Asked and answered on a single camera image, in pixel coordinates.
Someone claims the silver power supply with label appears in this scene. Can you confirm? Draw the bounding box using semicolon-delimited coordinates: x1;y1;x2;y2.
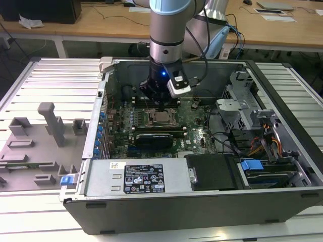
84;158;194;197

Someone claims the black computer tower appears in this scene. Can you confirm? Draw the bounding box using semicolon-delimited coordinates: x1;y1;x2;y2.
0;0;83;25

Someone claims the green RAM stick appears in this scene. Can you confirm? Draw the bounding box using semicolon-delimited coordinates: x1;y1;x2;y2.
6;163;41;170

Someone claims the green motherboard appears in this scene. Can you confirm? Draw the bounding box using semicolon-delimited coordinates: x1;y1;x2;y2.
104;97;220;159

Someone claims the blue disk carrier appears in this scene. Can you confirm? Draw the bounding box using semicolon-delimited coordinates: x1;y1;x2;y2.
241;159;263;175

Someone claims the black camera cable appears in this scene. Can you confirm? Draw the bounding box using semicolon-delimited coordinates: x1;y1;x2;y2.
185;9;210;89

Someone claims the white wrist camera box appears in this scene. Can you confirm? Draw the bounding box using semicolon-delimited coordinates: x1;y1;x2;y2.
164;64;193;98

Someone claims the orange yellow red wire bundle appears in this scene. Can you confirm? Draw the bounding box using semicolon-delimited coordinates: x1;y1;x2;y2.
248;123;282;156

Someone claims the hard disk in bay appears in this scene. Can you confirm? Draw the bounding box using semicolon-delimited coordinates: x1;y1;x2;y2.
238;163;297;189

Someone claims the CPU socket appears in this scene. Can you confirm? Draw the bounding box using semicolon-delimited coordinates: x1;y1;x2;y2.
147;108;179;127

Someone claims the grey case handle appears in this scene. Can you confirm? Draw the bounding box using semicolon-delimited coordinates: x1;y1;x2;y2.
98;56;114;74

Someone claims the metal socket cover frame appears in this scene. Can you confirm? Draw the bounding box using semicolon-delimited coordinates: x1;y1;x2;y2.
148;108;177;127

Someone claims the silver metal drive cage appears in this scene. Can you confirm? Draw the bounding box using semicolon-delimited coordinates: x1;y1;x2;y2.
216;71;278;131

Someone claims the grey plastic parts rack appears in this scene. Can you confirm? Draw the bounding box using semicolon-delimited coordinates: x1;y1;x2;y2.
0;102;89;193

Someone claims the silver CPU plate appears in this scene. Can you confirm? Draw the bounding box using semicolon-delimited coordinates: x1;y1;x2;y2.
152;111;172;124

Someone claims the silver laptop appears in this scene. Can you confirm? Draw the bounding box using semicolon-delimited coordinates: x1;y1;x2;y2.
256;1;295;11

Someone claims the black graphics card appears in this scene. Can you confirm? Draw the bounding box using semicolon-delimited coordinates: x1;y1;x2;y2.
135;133;175;152

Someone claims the blue cable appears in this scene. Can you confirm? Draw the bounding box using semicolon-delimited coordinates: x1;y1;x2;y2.
228;24;246;51

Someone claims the black drive cover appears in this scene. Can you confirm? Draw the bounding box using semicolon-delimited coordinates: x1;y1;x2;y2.
185;154;239;192

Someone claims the black and silver PC case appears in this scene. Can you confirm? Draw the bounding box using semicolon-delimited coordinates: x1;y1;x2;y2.
59;56;323;236

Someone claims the crumpled white paper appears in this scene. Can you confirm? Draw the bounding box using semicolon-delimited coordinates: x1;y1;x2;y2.
18;14;45;30

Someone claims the wooden desk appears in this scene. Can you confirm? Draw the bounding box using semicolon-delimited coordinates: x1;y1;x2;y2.
0;0;323;58

